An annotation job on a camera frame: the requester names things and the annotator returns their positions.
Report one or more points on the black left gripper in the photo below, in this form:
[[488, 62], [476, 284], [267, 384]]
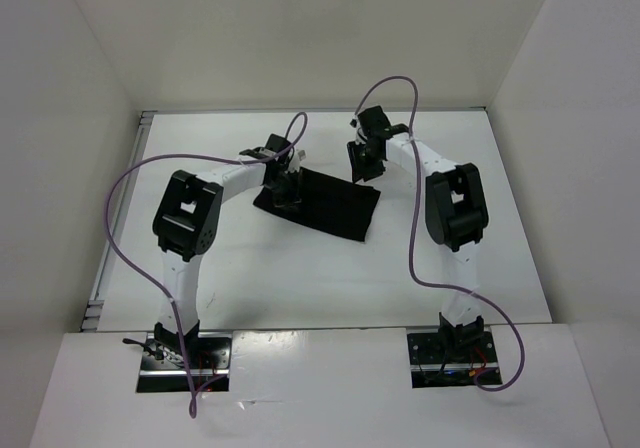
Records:
[[293, 197]]

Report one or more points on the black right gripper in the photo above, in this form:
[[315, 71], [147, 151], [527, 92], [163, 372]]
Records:
[[359, 169]]

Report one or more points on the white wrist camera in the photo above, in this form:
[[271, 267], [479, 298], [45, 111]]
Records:
[[298, 156], [354, 123]]

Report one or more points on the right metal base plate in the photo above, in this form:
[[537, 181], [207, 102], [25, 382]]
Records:
[[431, 366]]

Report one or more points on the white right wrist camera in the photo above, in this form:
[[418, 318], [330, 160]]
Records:
[[354, 123]]

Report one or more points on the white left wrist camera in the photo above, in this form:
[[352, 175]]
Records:
[[298, 156]]

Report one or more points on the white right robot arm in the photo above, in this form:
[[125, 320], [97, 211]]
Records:
[[455, 215]]

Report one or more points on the black skirt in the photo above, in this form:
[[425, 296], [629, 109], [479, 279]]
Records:
[[327, 204]]

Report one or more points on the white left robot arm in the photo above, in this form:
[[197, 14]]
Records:
[[186, 224]]

